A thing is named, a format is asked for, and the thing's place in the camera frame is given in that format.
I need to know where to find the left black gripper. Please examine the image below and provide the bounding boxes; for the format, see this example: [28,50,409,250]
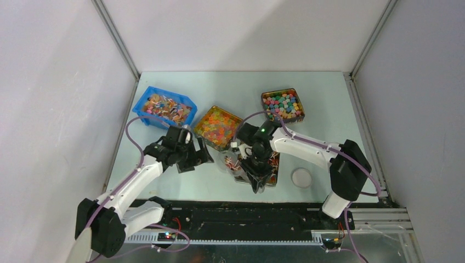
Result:
[175,135,213,173]

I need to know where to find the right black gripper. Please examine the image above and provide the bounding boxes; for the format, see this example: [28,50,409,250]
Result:
[240,148,274,193]

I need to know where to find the gold tin with lollipops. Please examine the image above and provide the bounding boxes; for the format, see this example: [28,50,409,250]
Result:
[231,152,280,192]

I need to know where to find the clear plastic jar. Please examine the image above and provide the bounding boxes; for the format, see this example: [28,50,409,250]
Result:
[218,150,246,178]

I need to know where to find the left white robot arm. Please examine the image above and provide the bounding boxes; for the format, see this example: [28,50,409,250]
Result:
[75,126,214,258]

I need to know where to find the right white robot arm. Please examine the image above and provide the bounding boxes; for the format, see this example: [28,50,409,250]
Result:
[230,121,371,229]

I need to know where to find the gold tin pastel candies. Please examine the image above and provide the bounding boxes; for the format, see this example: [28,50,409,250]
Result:
[261,88,305,124]

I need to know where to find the gold tin orange gummies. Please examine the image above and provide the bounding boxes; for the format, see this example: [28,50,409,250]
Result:
[194,106,242,151]

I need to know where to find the white jar lid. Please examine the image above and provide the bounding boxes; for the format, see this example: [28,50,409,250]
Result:
[291,168,313,188]

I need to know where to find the blue plastic candy bin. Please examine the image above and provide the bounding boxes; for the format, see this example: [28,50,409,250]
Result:
[132,86,197,129]

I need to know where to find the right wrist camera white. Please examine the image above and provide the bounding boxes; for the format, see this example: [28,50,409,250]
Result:
[230,141,252,159]

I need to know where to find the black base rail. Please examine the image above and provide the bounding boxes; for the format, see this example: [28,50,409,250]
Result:
[150,197,355,242]

